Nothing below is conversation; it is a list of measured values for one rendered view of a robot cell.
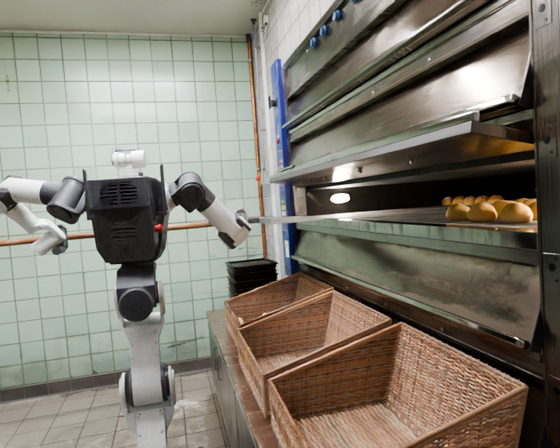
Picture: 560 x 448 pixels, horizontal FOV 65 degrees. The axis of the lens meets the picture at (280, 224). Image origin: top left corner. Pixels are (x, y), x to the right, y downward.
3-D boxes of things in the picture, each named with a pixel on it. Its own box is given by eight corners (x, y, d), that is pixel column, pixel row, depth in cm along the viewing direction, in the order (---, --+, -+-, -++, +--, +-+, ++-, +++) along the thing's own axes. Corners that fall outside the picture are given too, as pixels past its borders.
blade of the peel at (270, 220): (270, 224, 204) (269, 219, 203) (249, 221, 257) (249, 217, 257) (342, 218, 212) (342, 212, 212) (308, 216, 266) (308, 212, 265)
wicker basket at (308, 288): (304, 316, 267) (301, 270, 266) (340, 343, 213) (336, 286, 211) (224, 326, 255) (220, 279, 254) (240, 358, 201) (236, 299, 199)
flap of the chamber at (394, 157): (268, 183, 262) (300, 187, 267) (470, 132, 88) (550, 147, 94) (269, 179, 262) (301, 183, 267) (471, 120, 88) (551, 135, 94)
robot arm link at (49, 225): (48, 247, 189) (24, 226, 181) (66, 234, 190) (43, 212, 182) (49, 253, 183) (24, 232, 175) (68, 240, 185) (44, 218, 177)
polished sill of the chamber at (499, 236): (305, 222, 269) (304, 216, 268) (561, 248, 95) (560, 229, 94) (295, 223, 267) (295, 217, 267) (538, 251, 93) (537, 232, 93)
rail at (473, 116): (269, 179, 262) (272, 179, 262) (471, 120, 88) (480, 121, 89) (269, 175, 262) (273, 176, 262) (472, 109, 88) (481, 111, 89)
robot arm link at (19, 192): (-25, 189, 159) (32, 196, 156) (-3, 168, 168) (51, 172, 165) (-9, 213, 167) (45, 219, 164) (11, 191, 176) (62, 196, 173)
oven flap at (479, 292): (297, 259, 268) (306, 228, 268) (538, 352, 94) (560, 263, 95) (290, 258, 267) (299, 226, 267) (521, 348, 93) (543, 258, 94)
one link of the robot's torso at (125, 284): (157, 320, 148) (153, 268, 147) (116, 325, 145) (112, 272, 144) (159, 303, 175) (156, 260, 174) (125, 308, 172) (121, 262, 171)
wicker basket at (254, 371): (339, 347, 207) (335, 289, 206) (400, 396, 153) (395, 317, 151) (236, 363, 196) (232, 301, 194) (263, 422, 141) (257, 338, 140)
